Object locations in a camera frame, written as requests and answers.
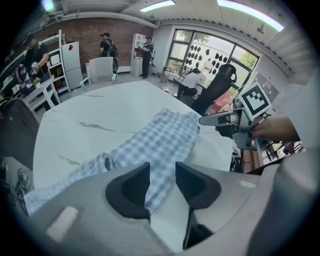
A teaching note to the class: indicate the blue checked shirt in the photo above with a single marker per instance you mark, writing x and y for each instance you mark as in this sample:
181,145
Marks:
165,140

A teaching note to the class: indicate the clear acrylic stool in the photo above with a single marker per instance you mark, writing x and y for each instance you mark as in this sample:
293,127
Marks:
165,75

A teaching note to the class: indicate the pink chair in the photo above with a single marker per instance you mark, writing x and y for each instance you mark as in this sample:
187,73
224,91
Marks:
222,101

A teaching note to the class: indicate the dark blue domed appliance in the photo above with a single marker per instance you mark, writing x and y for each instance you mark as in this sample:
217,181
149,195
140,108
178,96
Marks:
21,73

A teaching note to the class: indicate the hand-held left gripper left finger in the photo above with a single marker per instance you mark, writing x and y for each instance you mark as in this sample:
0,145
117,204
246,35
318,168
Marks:
125,192

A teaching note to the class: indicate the person's right forearm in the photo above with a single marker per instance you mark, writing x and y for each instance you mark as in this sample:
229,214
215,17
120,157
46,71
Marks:
277,128

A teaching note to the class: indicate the black framed window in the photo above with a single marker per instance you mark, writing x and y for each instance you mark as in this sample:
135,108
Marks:
182,47

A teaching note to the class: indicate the white refrigerator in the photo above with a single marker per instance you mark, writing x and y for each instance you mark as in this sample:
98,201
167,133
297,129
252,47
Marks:
71,65

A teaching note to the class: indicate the white office chair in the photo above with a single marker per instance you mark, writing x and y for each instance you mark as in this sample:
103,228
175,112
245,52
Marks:
101,71

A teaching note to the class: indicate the white arched cabinet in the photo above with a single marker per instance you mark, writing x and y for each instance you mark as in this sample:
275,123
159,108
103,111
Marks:
137,52

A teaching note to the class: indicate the wooden bench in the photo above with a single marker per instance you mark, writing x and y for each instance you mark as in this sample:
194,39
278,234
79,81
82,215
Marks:
251,161

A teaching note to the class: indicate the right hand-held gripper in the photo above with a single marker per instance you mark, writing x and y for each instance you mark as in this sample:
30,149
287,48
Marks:
255,100

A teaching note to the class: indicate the white shelving unit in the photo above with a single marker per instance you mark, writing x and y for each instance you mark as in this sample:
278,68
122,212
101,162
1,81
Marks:
56,57

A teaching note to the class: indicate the ceiling tube light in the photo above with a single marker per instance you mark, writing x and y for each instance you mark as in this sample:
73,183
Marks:
157,5
47,5
250,12

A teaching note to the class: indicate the black office chair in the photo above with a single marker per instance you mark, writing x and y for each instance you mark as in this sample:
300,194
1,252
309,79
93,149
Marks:
217,85

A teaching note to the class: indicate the green charger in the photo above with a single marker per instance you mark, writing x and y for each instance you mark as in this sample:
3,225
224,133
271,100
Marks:
22,175

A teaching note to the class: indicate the white side table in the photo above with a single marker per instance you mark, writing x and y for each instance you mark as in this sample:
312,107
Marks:
41,92

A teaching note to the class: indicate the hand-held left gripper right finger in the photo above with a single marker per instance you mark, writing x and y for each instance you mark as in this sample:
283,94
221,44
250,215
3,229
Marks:
200,187

